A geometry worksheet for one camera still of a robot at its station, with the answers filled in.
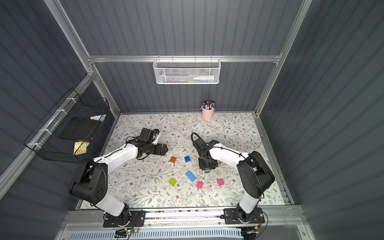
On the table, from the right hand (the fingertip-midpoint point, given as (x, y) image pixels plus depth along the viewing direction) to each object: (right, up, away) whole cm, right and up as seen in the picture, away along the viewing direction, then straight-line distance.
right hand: (206, 168), depth 87 cm
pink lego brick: (-4, -8, -5) cm, 10 cm away
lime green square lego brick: (-19, -7, -3) cm, 21 cm away
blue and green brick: (+1, -2, +1) cm, 2 cm away
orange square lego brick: (-20, +4, +6) cm, 22 cm away
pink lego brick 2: (+8, -7, -4) cm, 11 cm away
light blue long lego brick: (-9, -4, -1) cm, 10 cm away
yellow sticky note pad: (-54, +16, -26) cm, 62 cm away
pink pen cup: (+3, +34, +27) cm, 44 cm away
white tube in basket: (0, +56, +6) cm, 56 cm away
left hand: (-26, +11, +4) cm, 29 cm away
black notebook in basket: (-65, +24, -13) cm, 71 cm away
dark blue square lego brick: (-11, +4, +6) cm, 14 cm away
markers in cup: (+3, +41, +21) cm, 46 cm away
